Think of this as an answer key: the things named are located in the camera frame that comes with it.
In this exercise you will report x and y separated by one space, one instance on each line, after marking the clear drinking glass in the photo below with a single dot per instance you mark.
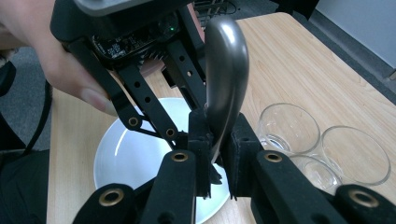
358 155
317 174
289 130

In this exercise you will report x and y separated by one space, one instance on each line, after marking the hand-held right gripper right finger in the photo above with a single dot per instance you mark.
274 193

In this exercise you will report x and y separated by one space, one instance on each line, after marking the steel table knife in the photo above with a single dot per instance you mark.
227 77

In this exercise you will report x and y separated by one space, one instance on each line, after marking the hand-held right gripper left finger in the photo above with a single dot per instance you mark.
177 180

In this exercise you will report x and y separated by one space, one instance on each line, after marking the white plate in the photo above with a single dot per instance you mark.
134 155

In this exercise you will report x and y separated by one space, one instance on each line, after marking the white panel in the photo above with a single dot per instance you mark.
367 25

